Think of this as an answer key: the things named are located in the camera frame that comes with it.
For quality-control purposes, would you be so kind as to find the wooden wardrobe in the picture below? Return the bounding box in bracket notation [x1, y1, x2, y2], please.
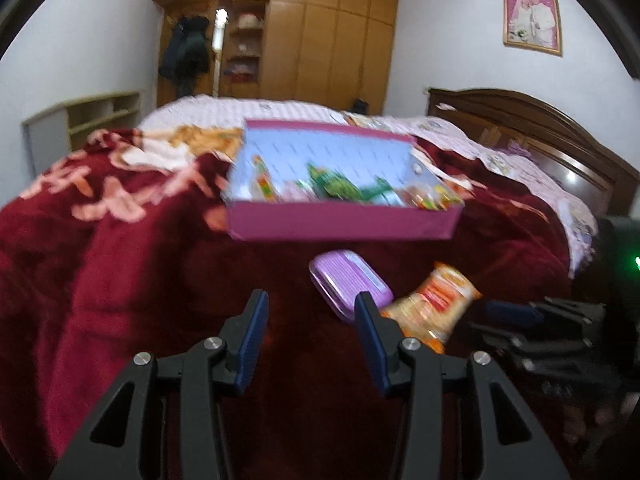
[151, 0, 399, 113]

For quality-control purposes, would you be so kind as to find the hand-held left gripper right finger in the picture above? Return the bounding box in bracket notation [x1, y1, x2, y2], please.
[354, 291, 571, 480]

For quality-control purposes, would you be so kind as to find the orange green snack packet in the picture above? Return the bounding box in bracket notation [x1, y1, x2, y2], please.
[251, 155, 278, 202]

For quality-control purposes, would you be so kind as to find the wooden headboard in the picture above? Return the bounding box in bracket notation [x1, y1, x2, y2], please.
[426, 87, 640, 216]

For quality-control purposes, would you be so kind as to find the red floral blanket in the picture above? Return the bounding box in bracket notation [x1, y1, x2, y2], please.
[0, 127, 576, 480]

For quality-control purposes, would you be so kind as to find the pink cardboard box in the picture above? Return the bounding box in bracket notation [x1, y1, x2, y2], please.
[222, 119, 466, 242]

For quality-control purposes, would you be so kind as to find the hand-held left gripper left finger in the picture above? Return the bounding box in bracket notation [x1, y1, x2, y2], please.
[50, 288, 271, 480]

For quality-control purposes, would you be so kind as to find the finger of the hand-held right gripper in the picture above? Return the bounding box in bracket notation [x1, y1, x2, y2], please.
[469, 323, 590, 370]
[481, 298, 607, 334]

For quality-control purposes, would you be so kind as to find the dark hanging coat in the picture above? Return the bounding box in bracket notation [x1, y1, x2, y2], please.
[159, 15, 210, 96]

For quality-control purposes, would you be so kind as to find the framed wall poster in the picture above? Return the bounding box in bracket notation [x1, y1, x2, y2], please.
[502, 0, 563, 57]

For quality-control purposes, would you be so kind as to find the red basket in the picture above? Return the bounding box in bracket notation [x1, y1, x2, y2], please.
[224, 62, 261, 82]

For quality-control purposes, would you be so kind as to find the purple snack tub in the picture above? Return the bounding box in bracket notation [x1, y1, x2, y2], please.
[308, 250, 394, 323]

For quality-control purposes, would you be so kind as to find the green pea snack packet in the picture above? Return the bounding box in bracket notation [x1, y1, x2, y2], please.
[360, 177, 401, 206]
[306, 162, 368, 204]

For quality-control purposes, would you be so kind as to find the pink cartoon print bedsheet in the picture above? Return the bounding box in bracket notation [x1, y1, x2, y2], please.
[137, 94, 598, 281]

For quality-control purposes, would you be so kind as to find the low open shelf unit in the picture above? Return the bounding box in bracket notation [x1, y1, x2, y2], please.
[21, 91, 143, 178]

